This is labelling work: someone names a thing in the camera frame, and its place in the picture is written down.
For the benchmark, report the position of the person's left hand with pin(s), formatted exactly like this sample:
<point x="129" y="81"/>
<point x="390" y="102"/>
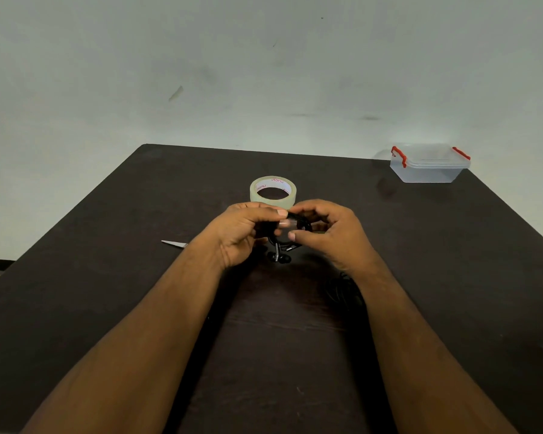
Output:
<point x="233" y="235"/>

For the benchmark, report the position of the person's right hand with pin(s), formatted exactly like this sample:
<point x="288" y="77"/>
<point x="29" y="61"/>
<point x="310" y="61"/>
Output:
<point x="344" y="244"/>

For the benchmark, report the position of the clear tape roll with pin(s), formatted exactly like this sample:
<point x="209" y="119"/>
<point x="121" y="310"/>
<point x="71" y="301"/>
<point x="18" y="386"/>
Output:
<point x="258" y="196"/>

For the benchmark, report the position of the clear tape piece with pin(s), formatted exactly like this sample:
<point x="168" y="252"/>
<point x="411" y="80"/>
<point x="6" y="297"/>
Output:
<point x="289" y="222"/>

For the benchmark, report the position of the clear plastic box red latches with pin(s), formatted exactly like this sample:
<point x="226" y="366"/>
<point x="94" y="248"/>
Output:
<point x="427" y="171"/>

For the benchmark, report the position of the person's right forearm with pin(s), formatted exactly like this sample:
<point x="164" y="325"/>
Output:
<point x="425" y="366"/>

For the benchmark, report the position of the person's left forearm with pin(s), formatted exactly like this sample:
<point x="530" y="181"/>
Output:
<point x="126" y="357"/>

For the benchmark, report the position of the black skirting board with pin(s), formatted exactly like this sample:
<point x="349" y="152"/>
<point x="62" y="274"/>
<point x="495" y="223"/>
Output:
<point x="1" y="264"/>

